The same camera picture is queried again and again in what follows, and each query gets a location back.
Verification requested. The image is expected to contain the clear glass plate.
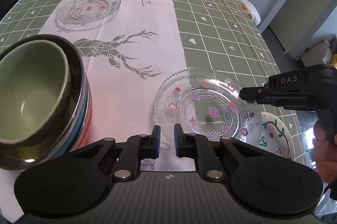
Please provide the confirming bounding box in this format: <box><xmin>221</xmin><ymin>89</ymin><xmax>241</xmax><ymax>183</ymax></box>
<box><xmin>55</xmin><ymin>0</ymin><xmax>122</xmax><ymax>31</ymax></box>
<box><xmin>154</xmin><ymin>69</ymin><xmax>262</xmax><ymax>146</ymax></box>

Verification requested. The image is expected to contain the orange steel bowl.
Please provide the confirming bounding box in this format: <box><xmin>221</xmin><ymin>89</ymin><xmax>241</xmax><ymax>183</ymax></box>
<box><xmin>66</xmin><ymin>100</ymin><xmax>92</xmax><ymax>153</ymax></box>

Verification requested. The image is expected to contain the white painted fruity plate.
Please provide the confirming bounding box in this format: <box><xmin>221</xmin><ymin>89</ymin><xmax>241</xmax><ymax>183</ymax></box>
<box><xmin>256</xmin><ymin>112</ymin><xmax>295</xmax><ymax>161</ymax></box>

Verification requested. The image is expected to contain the blue steel bowl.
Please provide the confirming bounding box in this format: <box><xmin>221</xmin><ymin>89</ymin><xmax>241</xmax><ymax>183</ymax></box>
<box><xmin>1</xmin><ymin>35</ymin><xmax>90</xmax><ymax>172</ymax></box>

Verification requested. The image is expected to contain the green ceramic bowl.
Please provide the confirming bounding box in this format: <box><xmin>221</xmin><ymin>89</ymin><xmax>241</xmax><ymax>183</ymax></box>
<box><xmin>0</xmin><ymin>40</ymin><xmax>73</xmax><ymax>145</ymax></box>

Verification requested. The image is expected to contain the person right hand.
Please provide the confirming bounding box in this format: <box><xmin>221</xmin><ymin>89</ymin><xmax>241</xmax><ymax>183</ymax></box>
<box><xmin>312</xmin><ymin>121</ymin><xmax>336</xmax><ymax>184</ymax></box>

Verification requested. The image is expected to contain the beige sofa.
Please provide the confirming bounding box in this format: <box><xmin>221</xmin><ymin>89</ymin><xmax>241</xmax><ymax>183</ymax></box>
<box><xmin>300</xmin><ymin>37</ymin><xmax>336</xmax><ymax>67</ymax></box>

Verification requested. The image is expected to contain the white cloth on stool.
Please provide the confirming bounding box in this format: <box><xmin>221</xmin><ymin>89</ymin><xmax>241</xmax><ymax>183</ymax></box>
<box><xmin>239</xmin><ymin>0</ymin><xmax>261</xmax><ymax>26</ymax></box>

